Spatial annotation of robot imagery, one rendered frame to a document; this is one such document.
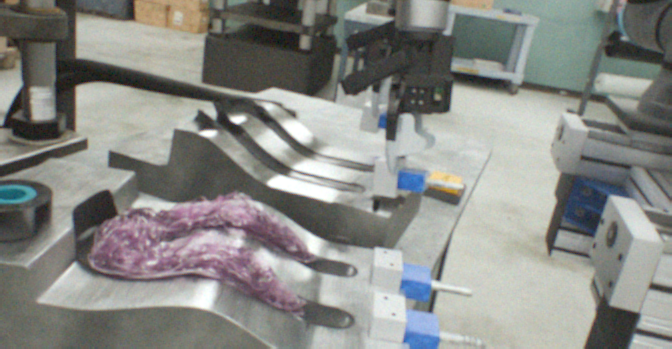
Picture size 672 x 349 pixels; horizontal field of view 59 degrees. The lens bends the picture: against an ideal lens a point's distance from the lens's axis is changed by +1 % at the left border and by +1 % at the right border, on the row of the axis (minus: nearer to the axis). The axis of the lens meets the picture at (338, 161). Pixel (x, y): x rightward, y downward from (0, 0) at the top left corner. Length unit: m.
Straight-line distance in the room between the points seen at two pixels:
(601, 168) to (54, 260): 0.95
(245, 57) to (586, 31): 4.17
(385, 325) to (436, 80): 0.36
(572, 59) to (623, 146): 6.35
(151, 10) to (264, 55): 3.06
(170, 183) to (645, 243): 0.70
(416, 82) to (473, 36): 6.52
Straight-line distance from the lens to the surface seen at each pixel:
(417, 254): 0.97
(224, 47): 5.02
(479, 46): 7.39
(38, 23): 1.25
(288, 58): 4.87
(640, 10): 1.34
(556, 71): 7.54
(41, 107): 1.31
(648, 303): 0.77
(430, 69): 0.87
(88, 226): 0.79
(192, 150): 0.97
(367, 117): 1.18
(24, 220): 0.68
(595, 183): 1.21
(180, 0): 7.60
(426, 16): 0.86
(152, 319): 0.62
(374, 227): 0.87
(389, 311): 0.66
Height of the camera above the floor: 1.24
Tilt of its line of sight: 20 degrees down
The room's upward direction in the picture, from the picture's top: 10 degrees clockwise
